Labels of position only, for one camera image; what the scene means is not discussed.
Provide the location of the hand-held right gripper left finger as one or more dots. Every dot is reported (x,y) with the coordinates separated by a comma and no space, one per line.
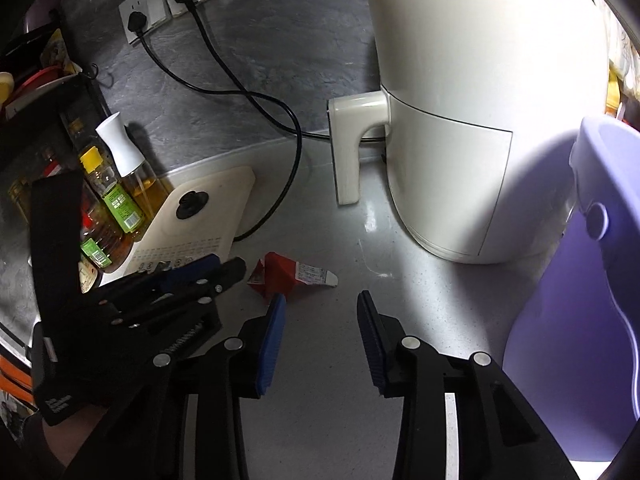
(267,350)

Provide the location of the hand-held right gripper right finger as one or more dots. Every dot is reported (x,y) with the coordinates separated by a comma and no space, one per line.
(371,340)

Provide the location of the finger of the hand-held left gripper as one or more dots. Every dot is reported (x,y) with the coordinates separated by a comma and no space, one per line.
(195,266)
(220,277)

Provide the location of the red paper carton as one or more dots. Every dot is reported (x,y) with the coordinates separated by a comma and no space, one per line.
(277,275)

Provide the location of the purple plastic bin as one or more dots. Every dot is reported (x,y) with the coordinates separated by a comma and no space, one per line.
(570,350)

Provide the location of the cream induction cooker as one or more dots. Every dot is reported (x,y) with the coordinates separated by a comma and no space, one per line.
(210,230)

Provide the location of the green label bottle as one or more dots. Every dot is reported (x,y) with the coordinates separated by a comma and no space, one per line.
(102,247)

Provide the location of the yellow cap bottle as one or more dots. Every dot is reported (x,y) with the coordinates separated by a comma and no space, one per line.
(112,195)

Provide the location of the white cap oil sprayer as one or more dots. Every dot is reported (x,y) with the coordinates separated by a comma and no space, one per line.
(132,170)

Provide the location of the black shelf rack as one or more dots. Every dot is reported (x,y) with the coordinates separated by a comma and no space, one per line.
(75,95)

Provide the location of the red lid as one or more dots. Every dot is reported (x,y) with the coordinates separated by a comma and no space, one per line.
(35,82)

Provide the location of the white air fryer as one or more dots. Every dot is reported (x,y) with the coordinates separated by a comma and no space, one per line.
(475,110)

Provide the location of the yellow packet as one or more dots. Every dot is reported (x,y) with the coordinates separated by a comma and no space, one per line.
(60,52)

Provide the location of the yellow object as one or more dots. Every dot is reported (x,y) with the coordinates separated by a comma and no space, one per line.
(613,92)

